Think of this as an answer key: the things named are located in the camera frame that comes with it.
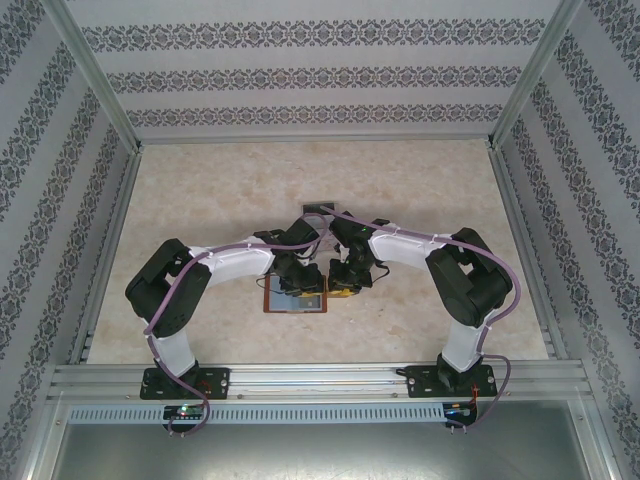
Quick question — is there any brown leather card holder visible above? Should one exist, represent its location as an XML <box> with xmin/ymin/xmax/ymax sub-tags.
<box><xmin>263</xmin><ymin>273</ymin><xmax>329</xmax><ymax>315</ymax></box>

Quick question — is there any small controller circuit board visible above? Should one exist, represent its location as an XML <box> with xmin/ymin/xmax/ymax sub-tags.
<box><xmin>162</xmin><ymin>403</ymin><xmax>207</xmax><ymax>425</ymax></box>
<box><xmin>443</xmin><ymin>399</ymin><xmax>480</xmax><ymax>427</ymax></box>

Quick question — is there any grey metal sheet panel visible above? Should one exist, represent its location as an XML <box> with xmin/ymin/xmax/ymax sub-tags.
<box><xmin>57</xmin><ymin>423</ymin><xmax>591</xmax><ymax>480</ymax></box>

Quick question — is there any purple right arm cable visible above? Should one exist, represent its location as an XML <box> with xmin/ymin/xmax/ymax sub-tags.
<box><xmin>319</xmin><ymin>203</ymin><xmax>523</xmax><ymax>435</ymax></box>

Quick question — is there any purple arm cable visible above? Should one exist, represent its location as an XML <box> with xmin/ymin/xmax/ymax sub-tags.
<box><xmin>319</xmin><ymin>203</ymin><xmax>523</xmax><ymax>435</ymax></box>
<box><xmin>143</xmin><ymin>215</ymin><xmax>332</xmax><ymax>435</ymax></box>

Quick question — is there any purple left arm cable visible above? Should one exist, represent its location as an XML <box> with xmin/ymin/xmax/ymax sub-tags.
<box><xmin>143</xmin><ymin>215</ymin><xmax>332</xmax><ymax>435</ymax></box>

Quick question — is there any aluminium mounting rail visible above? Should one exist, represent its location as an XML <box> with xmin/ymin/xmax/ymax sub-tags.
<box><xmin>48</xmin><ymin>362</ymin><xmax>587</xmax><ymax>401</ymax></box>

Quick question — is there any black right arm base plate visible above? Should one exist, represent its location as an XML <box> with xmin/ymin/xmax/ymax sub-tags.
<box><xmin>405</xmin><ymin>364</ymin><xmax>494</xmax><ymax>399</ymax></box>

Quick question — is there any slotted grey cable duct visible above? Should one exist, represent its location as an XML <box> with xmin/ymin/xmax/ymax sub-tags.
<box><xmin>67</xmin><ymin>402</ymin><xmax>447</xmax><ymax>425</ymax></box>

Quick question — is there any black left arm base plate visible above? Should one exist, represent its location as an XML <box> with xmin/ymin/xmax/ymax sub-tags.
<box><xmin>140</xmin><ymin>367</ymin><xmax>232</xmax><ymax>401</ymax></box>

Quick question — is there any aluminium table side rail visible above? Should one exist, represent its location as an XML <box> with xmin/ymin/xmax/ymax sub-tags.
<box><xmin>487</xmin><ymin>142</ymin><xmax>570</xmax><ymax>362</ymax></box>

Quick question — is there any aluminium frame post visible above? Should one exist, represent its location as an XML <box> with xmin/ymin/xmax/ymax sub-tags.
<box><xmin>38</xmin><ymin>0</ymin><xmax>146</xmax><ymax>151</ymax></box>
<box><xmin>571</xmin><ymin>397</ymin><xmax>615</xmax><ymax>480</ymax></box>
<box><xmin>27</xmin><ymin>397</ymin><xmax>71</xmax><ymax>480</ymax></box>
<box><xmin>484</xmin><ymin>0</ymin><xmax>587</xmax><ymax>151</ymax></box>

